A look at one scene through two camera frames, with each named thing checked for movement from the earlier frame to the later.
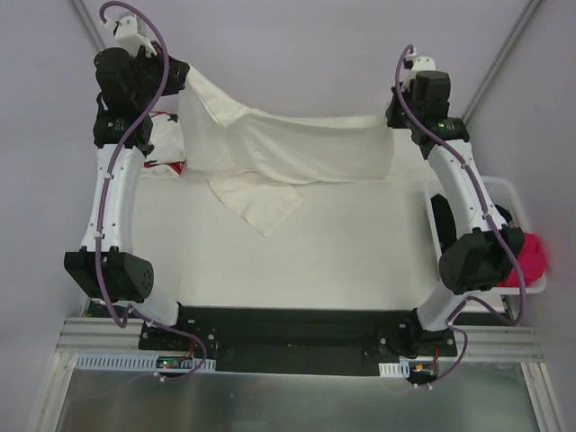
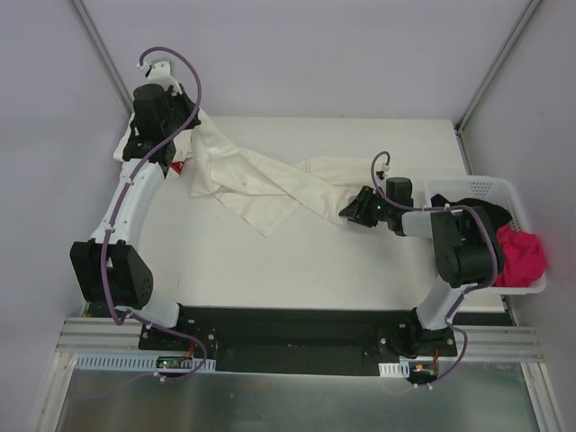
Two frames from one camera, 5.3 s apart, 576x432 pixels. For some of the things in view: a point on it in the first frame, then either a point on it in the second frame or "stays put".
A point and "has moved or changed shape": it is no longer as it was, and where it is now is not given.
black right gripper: [394, 113] to [364, 205]
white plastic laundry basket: [501, 193] stays put
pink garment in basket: [533, 258] stays put
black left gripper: [173, 71] to [183, 108]
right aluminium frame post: [521, 22] stays put
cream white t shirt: [252, 157] has moved or changed shape
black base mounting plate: [293, 340] stays put
